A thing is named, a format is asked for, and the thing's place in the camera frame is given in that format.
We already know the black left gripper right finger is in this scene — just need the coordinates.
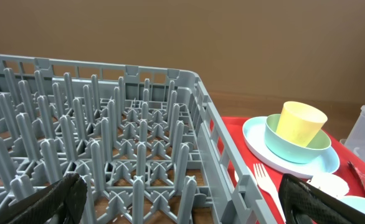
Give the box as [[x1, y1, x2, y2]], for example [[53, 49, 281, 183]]
[[278, 174, 365, 224]]

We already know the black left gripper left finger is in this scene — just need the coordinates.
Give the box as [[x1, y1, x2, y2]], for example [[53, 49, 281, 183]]
[[0, 174, 87, 224]]

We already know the white plastic fork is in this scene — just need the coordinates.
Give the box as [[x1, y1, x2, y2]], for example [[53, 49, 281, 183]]
[[254, 163, 287, 223]]

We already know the yellow plastic cup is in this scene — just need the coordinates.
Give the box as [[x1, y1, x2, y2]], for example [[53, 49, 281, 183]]
[[276, 101, 328, 147]]

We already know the light blue plate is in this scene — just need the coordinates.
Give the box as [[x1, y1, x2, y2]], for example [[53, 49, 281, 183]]
[[242, 116, 340, 179]]

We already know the grey dishwasher rack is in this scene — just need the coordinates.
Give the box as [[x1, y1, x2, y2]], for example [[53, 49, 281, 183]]
[[0, 54, 275, 223]]

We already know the crumpled white napkin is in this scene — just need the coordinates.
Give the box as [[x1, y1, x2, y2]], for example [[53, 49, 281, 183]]
[[307, 173, 349, 198]]

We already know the red plastic tray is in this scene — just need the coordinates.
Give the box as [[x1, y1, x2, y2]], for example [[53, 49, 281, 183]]
[[222, 116, 365, 223]]

